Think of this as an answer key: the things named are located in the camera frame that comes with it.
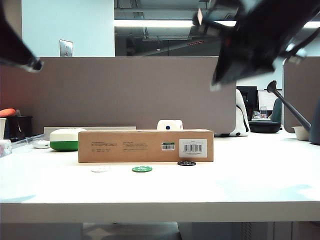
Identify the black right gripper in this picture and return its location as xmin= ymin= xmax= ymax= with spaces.
xmin=209 ymin=6 xmax=292 ymax=92

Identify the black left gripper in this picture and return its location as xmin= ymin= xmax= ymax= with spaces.
xmin=0 ymin=0 xmax=45 ymax=74

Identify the white floral box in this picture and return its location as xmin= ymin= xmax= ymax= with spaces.
xmin=0 ymin=139 xmax=13 ymax=158

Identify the brown cardboard box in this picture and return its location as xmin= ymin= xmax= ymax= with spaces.
xmin=77 ymin=129 xmax=215 ymax=164

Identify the green poker chip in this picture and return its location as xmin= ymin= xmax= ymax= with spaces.
xmin=131 ymin=165 xmax=154 ymax=174

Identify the white poker chip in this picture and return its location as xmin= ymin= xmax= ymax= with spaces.
xmin=90 ymin=165 xmax=112 ymax=174

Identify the black computer monitor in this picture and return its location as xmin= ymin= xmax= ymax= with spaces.
xmin=236 ymin=85 xmax=258 ymax=121

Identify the lit white computer monitor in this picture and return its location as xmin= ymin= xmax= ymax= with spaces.
xmin=257 ymin=89 xmax=279 ymax=111

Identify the white and black plush toy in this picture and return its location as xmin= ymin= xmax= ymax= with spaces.
xmin=214 ymin=89 xmax=251 ymax=138

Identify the orange object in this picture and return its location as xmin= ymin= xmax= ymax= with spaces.
xmin=0 ymin=108 xmax=17 ymax=118

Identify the seated person in dark top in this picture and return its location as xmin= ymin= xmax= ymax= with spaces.
xmin=269 ymin=97 xmax=284 ymax=123

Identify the black round cushion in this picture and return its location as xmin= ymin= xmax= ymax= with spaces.
xmin=248 ymin=120 xmax=281 ymax=134

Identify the black cup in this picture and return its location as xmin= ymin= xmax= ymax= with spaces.
xmin=3 ymin=116 xmax=34 ymax=142

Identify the white paper cup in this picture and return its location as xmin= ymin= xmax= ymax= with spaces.
xmin=0 ymin=117 xmax=7 ymax=141

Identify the white die with blue dot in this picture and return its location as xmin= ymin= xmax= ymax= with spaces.
xmin=156 ymin=119 xmax=184 ymax=131

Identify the clear acrylic strip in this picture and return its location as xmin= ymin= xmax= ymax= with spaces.
xmin=10 ymin=134 xmax=45 ymax=151

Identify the narrow grey desk partition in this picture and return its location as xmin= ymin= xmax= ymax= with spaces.
xmin=282 ymin=56 xmax=320 ymax=134

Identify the small white earbud case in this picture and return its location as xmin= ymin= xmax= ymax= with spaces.
xmin=31 ymin=140 xmax=51 ymax=150

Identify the white and green rounded case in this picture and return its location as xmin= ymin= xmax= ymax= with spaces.
xmin=49 ymin=128 xmax=88 ymax=152

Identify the ceiling light strip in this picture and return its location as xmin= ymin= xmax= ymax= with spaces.
xmin=113 ymin=19 xmax=320 ymax=29

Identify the wide grey desk partition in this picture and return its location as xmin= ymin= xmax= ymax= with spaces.
xmin=0 ymin=56 xmax=237 ymax=137

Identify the white paper bowl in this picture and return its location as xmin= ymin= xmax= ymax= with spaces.
xmin=291 ymin=126 xmax=311 ymax=141

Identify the dark grey watering can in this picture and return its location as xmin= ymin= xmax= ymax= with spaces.
xmin=266 ymin=80 xmax=320 ymax=146

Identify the metal wall switch plate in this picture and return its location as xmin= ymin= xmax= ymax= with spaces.
xmin=59 ymin=39 xmax=74 ymax=57

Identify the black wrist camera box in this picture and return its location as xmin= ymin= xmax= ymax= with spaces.
xmin=191 ymin=6 xmax=227 ymax=37

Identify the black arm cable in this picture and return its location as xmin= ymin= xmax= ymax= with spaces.
xmin=283 ymin=26 xmax=320 ymax=65

